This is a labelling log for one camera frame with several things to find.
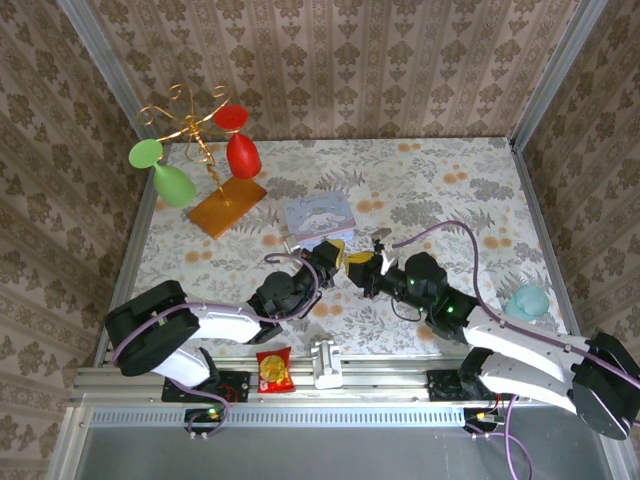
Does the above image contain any white plastic bracket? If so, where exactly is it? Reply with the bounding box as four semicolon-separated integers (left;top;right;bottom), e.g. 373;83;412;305
309;338;347;391

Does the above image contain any perforated grey cable duct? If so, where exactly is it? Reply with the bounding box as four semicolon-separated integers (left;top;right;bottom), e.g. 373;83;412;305
85;405;474;429

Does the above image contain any small black circuit board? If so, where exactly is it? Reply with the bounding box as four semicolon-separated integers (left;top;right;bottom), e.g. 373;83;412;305
183;407;225;434
461;406;505;434

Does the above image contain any red yellow snack packet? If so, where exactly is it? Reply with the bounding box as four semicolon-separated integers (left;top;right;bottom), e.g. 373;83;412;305
255;346;297;394

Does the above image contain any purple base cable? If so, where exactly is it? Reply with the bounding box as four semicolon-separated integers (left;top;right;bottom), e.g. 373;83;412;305
172;380;232;442
469;393;537;480

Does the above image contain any teal plastic cup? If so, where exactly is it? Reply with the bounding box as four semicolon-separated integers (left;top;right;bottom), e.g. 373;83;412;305
503;284;552;326

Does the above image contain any green plastic wine glass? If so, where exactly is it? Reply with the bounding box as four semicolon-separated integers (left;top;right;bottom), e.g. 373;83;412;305
128;138;198;210

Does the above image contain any aluminium front frame rail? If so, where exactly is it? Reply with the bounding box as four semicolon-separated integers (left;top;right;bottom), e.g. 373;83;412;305
69;353;556;403

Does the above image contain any thin black cable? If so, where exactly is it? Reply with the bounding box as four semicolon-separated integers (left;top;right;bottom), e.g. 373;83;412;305
391;298;427;324

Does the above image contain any red plastic wine glass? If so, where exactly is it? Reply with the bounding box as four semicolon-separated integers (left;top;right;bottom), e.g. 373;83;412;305
212;103;264;181

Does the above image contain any aluminium side rail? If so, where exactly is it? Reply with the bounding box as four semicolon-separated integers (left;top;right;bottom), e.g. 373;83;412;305
505;137;585;337
93;143;171;369

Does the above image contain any aluminium corner post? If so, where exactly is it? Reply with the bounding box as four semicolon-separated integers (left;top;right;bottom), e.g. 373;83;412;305
55;0;169;147
508;0;610;147

